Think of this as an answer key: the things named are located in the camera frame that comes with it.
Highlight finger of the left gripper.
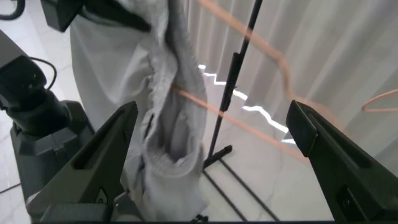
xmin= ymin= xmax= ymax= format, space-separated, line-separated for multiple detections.
xmin=82 ymin=0 xmax=153 ymax=34

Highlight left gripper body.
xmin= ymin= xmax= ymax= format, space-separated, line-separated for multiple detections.
xmin=40 ymin=0 xmax=86 ymax=33

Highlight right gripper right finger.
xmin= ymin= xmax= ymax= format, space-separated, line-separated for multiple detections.
xmin=285 ymin=99 xmax=398 ymax=222

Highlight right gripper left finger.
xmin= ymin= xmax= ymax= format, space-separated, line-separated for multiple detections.
xmin=26 ymin=100 xmax=139 ymax=222

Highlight pale grey shorts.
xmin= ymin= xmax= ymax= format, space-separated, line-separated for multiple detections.
xmin=70 ymin=0 xmax=210 ymax=222

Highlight black clothes rack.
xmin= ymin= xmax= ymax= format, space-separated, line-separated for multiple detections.
xmin=189 ymin=0 xmax=280 ymax=223

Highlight white curtain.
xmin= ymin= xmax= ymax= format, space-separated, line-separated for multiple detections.
xmin=183 ymin=0 xmax=398 ymax=175

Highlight black cable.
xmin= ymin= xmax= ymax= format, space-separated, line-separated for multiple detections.
xmin=0 ymin=0 xmax=26 ymax=21
xmin=29 ymin=57 xmax=58 ymax=91

